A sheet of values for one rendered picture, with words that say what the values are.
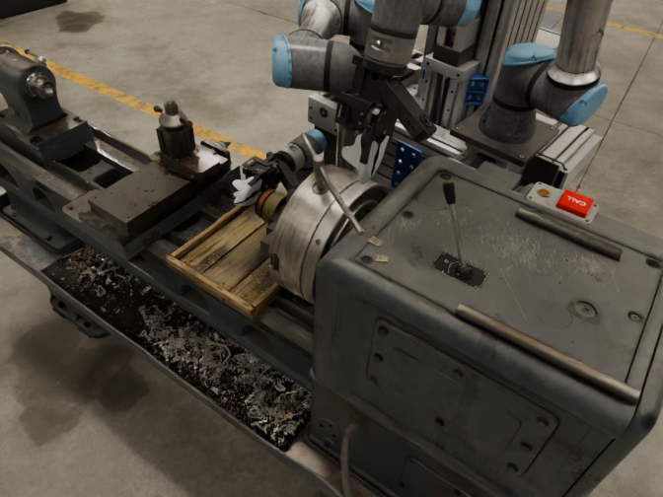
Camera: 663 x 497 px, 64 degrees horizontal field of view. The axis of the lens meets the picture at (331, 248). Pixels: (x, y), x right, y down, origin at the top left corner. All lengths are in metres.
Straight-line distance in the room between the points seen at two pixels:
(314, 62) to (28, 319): 1.89
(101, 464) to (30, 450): 0.28
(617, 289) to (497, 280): 0.21
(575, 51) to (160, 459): 1.83
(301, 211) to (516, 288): 0.45
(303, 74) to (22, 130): 1.10
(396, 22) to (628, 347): 0.62
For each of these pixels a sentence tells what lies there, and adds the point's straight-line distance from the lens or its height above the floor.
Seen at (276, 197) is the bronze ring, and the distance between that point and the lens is 1.28.
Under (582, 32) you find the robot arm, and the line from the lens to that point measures 1.30.
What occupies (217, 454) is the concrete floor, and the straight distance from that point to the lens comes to 2.14.
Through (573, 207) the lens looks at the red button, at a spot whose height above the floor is 1.27.
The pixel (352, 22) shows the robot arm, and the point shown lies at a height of 1.33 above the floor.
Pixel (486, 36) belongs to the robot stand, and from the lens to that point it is 1.68.
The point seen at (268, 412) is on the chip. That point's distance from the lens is 1.56.
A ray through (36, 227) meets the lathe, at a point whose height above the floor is 0.57.
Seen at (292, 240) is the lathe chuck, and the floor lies 1.16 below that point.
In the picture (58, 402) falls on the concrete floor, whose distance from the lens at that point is 2.41.
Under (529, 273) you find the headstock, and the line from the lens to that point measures 1.01.
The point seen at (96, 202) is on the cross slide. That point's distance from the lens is 1.60.
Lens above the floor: 1.93
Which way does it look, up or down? 44 degrees down
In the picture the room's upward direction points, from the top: 4 degrees clockwise
